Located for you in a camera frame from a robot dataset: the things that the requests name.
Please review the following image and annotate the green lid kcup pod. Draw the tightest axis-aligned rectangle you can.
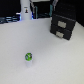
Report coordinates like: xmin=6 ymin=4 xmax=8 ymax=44
xmin=25 ymin=53 xmax=33 ymax=67

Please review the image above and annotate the black equipment with blue light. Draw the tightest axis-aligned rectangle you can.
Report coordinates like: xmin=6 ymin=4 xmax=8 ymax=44
xmin=0 ymin=13 xmax=21 ymax=24

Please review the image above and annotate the black kcup holder drawer box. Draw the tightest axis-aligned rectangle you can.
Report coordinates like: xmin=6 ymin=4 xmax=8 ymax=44
xmin=50 ymin=14 xmax=76 ymax=40

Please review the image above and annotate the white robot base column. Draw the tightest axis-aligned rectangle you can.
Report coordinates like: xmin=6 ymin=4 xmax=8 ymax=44
xmin=20 ymin=0 xmax=32 ymax=20

